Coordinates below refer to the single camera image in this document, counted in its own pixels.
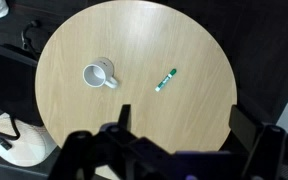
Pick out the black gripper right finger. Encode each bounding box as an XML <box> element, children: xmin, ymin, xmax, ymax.
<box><xmin>228</xmin><ymin>104</ymin><xmax>287</xmax><ymax>180</ymax></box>

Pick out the green white marker pen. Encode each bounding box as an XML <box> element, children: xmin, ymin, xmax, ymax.
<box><xmin>154</xmin><ymin>68</ymin><xmax>178</xmax><ymax>93</ymax></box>

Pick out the black mesh office chair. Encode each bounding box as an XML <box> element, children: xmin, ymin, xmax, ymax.
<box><xmin>0</xmin><ymin>39</ymin><xmax>47</xmax><ymax>151</ymax></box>

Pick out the white ceramic mug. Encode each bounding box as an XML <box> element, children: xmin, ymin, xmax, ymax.
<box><xmin>82</xmin><ymin>56</ymin><xmax>119</xmax><ymax>90</ymax></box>

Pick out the black looped floor cable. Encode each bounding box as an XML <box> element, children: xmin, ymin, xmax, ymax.
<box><xmin>19</xmin><ymin>19</ymin><xmax>42</xmax><ymax>54</ymax></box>

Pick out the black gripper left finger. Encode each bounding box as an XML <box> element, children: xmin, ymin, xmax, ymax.
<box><xmin>48</xmin><ymin>104</ymin><xmax>172</xmax><ymax>180</ymax></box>

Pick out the white round floor disc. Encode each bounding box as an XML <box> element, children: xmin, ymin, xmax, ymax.
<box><xmin>0</xmin><ymin>112</ymin><xmax>58</xmax><ymax>168</ymax></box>

